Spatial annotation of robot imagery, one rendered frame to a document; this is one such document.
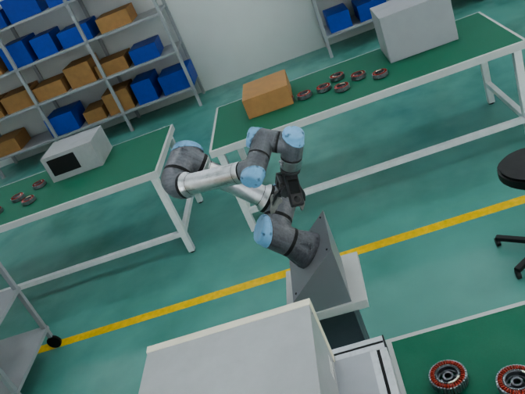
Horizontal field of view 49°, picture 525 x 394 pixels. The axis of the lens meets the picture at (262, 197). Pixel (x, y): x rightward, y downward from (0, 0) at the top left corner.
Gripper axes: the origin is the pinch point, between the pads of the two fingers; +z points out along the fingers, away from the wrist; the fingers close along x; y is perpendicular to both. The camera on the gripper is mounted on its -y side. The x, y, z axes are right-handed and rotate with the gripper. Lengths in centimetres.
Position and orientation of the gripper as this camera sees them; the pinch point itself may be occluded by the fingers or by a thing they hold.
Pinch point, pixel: (287, 212)
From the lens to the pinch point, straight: 214.7
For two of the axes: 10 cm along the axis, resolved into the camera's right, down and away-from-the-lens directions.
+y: -2.3, -6.6, 7.2
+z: -0.5, 7.4, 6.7
